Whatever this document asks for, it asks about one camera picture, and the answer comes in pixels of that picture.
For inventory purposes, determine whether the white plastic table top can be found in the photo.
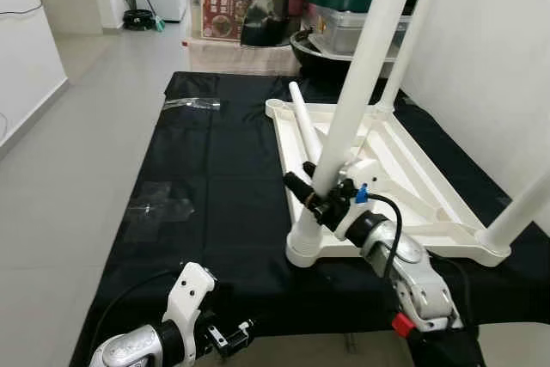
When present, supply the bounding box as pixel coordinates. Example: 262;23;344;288
265;99;512;269

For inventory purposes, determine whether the black tablecloth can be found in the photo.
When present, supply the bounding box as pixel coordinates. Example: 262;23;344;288
69;70;550;367

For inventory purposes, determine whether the black wok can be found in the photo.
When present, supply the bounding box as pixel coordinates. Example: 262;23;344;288
290;30;400;77

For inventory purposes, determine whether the clear tape strip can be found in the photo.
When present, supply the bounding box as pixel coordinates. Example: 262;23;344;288
163;96;222;112

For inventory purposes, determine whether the clear plastic storage container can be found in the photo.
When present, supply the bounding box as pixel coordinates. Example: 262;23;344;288
309;6;409;57

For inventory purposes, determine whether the clear tape patch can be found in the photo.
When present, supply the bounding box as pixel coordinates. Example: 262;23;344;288
125;182;194;243

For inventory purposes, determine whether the black glossy bag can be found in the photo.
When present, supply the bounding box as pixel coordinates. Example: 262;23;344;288
241;0;302;48

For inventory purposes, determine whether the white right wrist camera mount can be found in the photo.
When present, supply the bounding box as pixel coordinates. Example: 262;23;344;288
331;159;383;239

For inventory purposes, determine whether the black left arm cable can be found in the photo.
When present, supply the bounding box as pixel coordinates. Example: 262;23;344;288
90;268;181;359

